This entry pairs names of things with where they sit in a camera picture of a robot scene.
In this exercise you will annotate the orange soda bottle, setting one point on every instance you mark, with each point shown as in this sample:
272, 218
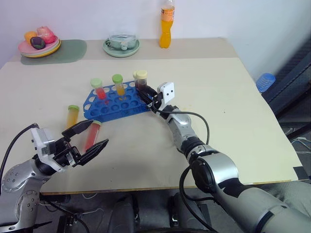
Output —
167, 31

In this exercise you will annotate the pink plate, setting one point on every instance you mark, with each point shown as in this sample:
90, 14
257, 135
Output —
25, 48

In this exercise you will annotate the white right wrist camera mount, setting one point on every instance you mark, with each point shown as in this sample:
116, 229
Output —
167, 92

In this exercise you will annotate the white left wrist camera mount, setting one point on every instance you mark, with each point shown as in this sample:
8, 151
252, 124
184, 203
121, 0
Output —
40, 142

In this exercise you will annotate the blue ribbed water jug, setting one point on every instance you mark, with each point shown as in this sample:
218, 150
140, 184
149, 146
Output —
266, 82

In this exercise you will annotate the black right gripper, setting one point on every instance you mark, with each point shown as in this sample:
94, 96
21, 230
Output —
156, 103

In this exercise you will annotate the purple toy fruit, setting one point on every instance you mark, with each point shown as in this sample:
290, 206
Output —
37, 43

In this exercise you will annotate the pale green plate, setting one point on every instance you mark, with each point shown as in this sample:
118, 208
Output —
119, 53

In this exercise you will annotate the green placemat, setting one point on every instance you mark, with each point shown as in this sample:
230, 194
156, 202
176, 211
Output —
70, 52

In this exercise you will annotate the grey quilted cloth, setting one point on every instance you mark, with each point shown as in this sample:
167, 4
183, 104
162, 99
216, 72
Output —
294, 194

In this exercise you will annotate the large cream table mat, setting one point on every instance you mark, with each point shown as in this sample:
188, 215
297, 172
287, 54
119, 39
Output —
230, 116

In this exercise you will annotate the yellow plate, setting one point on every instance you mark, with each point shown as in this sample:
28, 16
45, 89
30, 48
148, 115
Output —
52, 51

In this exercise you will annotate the red tube with green cap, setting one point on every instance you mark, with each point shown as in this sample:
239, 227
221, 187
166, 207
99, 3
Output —
100, 91

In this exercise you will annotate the orange tube with green cap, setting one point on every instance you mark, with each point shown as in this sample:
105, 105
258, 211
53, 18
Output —
119, 87
72, 116

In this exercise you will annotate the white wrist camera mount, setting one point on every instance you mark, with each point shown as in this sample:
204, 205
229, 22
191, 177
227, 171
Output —
40, 142
167, 92

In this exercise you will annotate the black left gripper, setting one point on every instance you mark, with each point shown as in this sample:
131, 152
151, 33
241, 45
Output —
64, 155

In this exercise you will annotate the dark rounded shape under table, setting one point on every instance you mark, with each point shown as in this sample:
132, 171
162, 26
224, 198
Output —
177, 213
124, 213

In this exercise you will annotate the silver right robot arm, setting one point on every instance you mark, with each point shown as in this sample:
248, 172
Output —
218, 165

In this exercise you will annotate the black metal frame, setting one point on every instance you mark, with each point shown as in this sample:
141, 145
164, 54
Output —
294, 92

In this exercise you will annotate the dark tube with cream cap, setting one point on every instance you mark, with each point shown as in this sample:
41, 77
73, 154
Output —
142, 78
135, 75

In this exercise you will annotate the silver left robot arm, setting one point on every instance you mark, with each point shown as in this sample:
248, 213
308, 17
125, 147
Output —
17, 177

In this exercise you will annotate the orange toy fruit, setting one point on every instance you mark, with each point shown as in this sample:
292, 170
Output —
29, 36

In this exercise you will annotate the pink toy peach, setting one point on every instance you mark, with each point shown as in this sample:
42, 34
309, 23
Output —
46, 35

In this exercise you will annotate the blue test tube rack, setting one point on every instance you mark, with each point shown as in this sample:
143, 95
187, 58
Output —
114, 106

